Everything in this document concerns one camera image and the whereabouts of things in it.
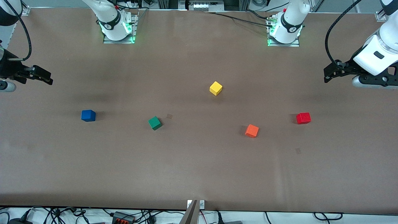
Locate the red wooden block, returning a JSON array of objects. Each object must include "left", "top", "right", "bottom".
[{"left": 296, "top": 112, "right": 312, "bottom": 125}]

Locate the blue wooden block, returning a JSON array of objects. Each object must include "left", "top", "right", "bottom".
[{"left": 81, "top": 110, "right": 96, "bottom": 122}]

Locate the orange wooden block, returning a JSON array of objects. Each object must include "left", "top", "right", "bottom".
[{"left": 245, "top": 124, "right": 259, "bottom": 138}]

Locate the yellow wooden block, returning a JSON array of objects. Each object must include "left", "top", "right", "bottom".
[{"left": 209, "top": 81, "right": 223, "bottom": 96}]

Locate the green wooden block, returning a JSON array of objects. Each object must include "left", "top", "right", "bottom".
[{"left": 148, "top": 116, "right": 163, "bottom": 131}]

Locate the black orange power strip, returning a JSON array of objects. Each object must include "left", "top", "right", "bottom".
[{"left": 111, "top": 211, "right": 136, "bottom": 224}]

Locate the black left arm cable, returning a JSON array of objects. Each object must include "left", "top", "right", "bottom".
[{"left": 325, "top": 0, "right": 364, "bottom": 66}]

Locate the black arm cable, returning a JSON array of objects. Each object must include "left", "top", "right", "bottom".
[
  {"left": 9, "top": 0, "right": 32, "bottom": 61},
  {"left": 325, "top": 0, "right": 364, "bottom": 66}
]

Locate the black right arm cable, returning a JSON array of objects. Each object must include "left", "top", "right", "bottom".
[{"left": 9, "top": 0, "right": 32, "bottom": 61}]

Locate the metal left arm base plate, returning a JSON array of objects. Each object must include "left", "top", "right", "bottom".
[{"left": 267, "top": 37, "right": 300, "bottom": 47}]

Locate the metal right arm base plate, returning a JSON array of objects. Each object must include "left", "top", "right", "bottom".
[{"left": 103, "top": 12, "right": 137, "bottom": 44}]

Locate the black cable on table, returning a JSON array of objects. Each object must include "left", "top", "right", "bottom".
[{"left": 205, "top": 9, "right": 275, "bottom": 28}]

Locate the black looped cable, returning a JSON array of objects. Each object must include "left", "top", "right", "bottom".
[{"left": 313, "top": 212, "right": 343, "bottom": 221}]

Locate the aluminium frame equipment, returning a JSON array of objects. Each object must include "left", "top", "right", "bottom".
[{"left": 179, "top": 0, "right": 225, "bottom": 12}]

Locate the grey camera stand pole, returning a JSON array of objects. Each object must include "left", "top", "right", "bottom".
[{"left": 179, "top": 200, "right": 199, "bottom": 224}]

